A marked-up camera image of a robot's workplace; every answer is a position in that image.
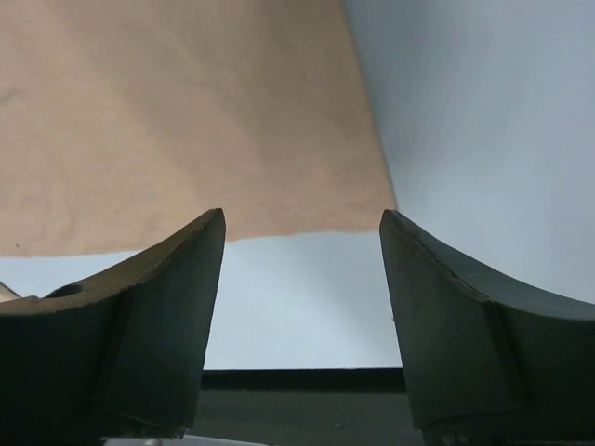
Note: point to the beige t shirt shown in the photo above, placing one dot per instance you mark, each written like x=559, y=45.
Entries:
x=122, y=121

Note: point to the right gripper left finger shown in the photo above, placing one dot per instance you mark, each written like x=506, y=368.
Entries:
x=119, y=354

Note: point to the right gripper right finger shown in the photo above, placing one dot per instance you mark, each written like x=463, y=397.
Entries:
x=487, y=359

